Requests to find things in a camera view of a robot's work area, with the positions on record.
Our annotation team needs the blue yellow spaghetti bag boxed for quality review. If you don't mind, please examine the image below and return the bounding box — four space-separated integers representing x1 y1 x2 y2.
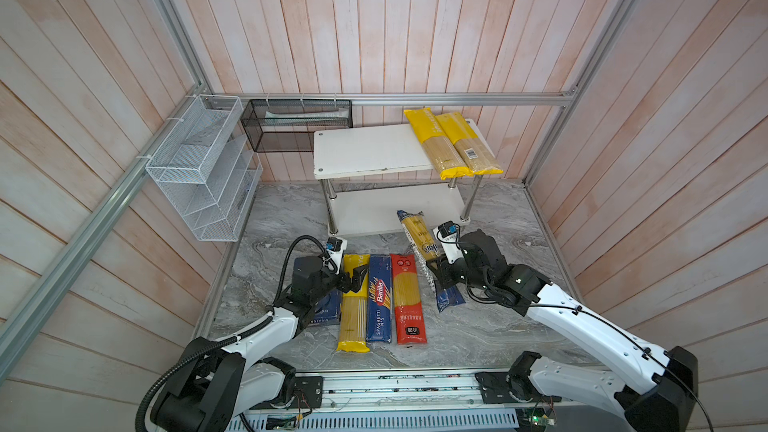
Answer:
397 210 465 313

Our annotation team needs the yellow barcode spaghetti bag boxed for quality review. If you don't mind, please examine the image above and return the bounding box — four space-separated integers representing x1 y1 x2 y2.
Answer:
436 112 503 175

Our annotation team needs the yellow clear spaghetti bag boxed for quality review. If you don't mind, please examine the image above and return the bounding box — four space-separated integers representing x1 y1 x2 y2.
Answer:
404 108 472 180

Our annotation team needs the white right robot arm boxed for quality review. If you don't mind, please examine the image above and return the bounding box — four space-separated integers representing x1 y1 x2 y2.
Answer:
427 222 702 431

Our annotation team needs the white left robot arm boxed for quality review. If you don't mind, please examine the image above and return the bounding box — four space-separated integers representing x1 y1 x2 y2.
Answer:
134 252 369 431

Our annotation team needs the dark blue pasta box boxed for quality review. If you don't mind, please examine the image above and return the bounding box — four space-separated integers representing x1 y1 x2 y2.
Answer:
308 288 342 326

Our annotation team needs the white two-tier metal shelf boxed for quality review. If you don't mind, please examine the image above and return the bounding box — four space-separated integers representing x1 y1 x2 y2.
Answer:
313 123 474 238

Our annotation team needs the yellow Pastati spaghetti bag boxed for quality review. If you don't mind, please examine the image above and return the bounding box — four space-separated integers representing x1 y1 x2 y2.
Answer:
337 255 370 353

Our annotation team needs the blue Barilla spaghetti box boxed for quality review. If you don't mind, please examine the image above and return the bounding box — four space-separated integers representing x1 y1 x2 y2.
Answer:
366 255 393 343

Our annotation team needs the red spaghetti bag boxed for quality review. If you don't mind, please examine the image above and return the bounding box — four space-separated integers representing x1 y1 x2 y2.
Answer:
390 255 427 345

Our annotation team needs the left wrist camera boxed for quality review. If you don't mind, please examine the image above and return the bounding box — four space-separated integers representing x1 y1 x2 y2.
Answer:
325 236 348 274

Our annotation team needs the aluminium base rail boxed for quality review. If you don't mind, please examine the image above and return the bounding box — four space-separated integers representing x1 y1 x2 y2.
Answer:
239 365 652 432

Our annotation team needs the white wire mesh rack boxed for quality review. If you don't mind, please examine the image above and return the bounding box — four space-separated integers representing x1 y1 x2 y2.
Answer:
146 95 263 242

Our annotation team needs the black mesh wall basket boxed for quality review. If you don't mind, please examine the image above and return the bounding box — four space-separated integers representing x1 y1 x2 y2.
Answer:
240 98 354 153

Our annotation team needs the aluminium frame rail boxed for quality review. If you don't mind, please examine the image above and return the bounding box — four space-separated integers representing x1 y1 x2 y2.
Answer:
236 92 575 107

